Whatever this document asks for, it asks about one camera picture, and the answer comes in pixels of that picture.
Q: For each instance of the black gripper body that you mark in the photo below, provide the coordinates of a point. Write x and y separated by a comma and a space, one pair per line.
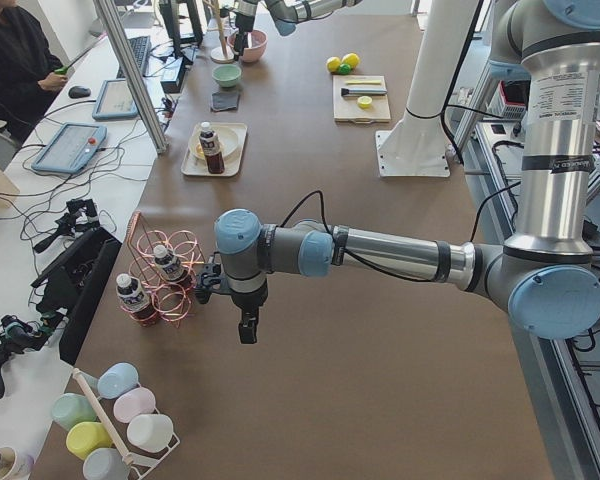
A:
247, 300
241, 41

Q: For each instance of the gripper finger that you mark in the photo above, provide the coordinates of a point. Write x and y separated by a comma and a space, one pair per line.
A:
252, 326
237, 46
244, 43
244, 327

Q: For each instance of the white round plate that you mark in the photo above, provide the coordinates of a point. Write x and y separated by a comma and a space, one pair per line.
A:
228, 138

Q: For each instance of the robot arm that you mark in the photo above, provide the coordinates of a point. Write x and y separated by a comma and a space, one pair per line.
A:
406, 272
284, 16

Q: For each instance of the dark drink bottle on tray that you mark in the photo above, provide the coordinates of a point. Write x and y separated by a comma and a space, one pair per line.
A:
211, 148

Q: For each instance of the cream rabbit tray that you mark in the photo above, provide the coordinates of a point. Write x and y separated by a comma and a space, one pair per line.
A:
198, 168

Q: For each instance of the pink bowl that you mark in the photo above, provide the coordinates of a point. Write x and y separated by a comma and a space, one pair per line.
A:
255, 48

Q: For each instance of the wooden mug tree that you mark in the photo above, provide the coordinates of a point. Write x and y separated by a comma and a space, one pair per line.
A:
223, 53

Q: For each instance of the green bowl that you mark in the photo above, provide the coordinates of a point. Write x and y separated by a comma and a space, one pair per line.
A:
227, 75

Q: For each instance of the grey folded cloth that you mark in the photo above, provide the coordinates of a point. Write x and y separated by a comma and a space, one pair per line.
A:
224, 101

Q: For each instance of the bottle in rack upper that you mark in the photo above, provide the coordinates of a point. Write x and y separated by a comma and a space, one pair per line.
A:
171, 267

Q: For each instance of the bottle in rack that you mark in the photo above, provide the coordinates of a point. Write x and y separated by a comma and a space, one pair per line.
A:
135, 300
171, 267

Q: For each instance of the yellow lemon lower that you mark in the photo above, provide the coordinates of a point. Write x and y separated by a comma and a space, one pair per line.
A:
333, 63

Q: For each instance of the yellow lemon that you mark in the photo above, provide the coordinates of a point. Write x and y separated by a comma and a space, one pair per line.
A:
351, 59
333, 63

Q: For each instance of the black keyboard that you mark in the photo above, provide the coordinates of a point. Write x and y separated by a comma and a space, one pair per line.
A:
141, 49

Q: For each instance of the green lime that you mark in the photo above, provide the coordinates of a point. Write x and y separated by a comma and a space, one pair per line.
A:
344, 69

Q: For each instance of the yellow lemon upper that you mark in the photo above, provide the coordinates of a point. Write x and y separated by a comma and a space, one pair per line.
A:
351, 59

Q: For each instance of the steel cylindrical grinder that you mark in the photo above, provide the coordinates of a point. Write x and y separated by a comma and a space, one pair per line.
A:
357, 91

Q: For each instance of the yellow plastic knife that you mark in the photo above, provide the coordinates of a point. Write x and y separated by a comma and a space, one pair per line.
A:
364, 81

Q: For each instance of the bottle in rack lower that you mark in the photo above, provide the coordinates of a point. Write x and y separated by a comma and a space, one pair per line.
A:
135, 300

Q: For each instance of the bamboo cutting board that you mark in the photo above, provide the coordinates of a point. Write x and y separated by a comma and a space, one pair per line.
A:
345, 109

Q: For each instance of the pink cup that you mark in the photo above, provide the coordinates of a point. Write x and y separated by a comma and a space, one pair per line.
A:
140, 400

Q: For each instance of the half lemon slice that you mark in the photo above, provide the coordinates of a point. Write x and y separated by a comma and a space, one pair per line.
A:
365, 102

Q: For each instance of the light blue cup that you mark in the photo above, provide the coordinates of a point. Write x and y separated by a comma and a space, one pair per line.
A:
117, 380

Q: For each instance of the blue teach pendant far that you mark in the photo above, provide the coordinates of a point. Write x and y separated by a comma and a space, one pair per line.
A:
114, 102

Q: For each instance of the blue teach pendant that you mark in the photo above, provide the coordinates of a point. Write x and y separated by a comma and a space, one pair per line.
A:
71, 148
114, 102

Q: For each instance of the white cup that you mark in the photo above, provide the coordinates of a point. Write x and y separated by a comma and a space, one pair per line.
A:
150, 432

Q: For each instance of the black computer mouse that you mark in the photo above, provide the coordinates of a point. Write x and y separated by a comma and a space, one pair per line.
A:
77, 92

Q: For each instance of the blue teach pendant near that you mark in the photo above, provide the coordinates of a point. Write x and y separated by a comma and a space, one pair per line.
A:
71, 148

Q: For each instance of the yellow cup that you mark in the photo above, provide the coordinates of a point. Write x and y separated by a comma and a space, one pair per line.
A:
86, 437

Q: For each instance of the green cup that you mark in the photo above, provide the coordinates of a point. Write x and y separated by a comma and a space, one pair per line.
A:
71, 409

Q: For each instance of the grey cup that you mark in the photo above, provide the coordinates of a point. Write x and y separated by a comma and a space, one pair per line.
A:
105, 464

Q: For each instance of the seated person in black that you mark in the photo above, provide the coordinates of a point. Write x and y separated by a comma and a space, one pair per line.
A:
29, 73

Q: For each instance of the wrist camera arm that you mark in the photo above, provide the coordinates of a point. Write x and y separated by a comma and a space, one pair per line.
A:
210, 280

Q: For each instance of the copper wire bottle rack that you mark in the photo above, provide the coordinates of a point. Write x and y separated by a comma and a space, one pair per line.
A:
173, 303

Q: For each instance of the aluminium frame post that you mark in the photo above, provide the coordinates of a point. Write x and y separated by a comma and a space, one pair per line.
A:
108, 14

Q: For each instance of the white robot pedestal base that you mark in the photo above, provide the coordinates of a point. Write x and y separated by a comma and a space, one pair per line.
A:
417, 144

